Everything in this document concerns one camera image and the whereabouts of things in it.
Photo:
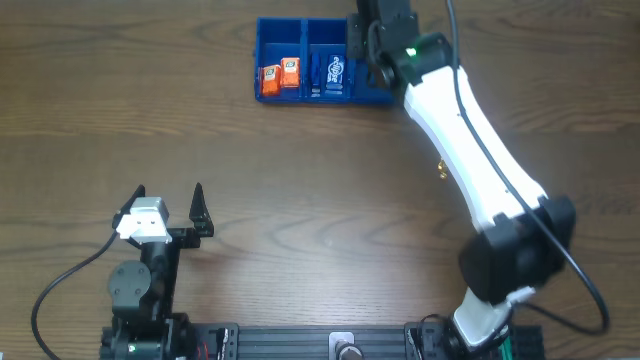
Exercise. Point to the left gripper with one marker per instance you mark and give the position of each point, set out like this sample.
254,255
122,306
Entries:
185,238

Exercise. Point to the orange candy box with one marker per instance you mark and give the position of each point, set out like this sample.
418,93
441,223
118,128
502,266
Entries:
270,81
290,74

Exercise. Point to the blue candy pack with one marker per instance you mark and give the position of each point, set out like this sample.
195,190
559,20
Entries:
335,72
315,72

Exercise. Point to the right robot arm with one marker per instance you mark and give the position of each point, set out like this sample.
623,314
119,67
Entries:
460,135

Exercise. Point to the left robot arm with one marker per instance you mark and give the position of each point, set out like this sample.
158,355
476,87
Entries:
160,280

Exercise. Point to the blue tray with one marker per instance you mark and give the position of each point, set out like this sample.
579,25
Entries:
280,35

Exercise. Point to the gold wrapped candy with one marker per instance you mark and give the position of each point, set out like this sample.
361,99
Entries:
442,172

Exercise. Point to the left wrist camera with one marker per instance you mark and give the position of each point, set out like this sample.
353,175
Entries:
145,220

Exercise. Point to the mounting rail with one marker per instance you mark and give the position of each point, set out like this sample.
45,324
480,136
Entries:
300,342

